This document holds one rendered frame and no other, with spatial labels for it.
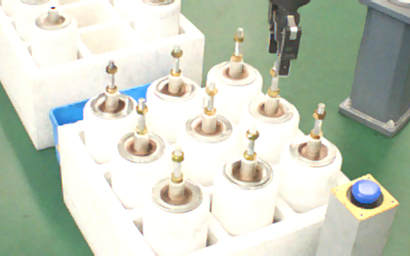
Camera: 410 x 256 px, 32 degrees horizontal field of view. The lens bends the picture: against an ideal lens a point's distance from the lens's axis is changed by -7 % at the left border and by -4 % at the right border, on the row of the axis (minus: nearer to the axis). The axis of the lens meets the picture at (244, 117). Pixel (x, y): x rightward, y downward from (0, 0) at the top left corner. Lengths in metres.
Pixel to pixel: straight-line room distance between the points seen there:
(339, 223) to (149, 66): 0.66
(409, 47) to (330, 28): 0.51
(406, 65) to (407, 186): 0.26
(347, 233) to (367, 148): 0.63
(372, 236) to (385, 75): 0.65
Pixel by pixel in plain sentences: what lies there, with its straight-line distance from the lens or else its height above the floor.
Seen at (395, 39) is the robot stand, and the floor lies 0.23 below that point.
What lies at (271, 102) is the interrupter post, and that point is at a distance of 1.23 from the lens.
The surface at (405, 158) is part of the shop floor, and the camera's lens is 1.63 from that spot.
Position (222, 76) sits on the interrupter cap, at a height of 0.25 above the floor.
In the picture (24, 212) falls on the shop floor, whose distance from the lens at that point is 1.42.
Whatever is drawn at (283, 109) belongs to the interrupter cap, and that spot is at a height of 0.25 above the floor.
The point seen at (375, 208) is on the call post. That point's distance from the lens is 1.00.
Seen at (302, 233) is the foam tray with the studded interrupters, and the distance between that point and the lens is 1.16.
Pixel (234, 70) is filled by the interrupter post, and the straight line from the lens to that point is 1.31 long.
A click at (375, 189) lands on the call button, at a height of 0.33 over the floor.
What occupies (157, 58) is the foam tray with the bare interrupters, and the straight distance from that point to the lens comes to 1.55.
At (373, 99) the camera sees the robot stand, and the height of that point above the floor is 0.07.
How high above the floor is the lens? 0.97
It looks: 36 degrees down
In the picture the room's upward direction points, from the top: 7 degrees clockwise
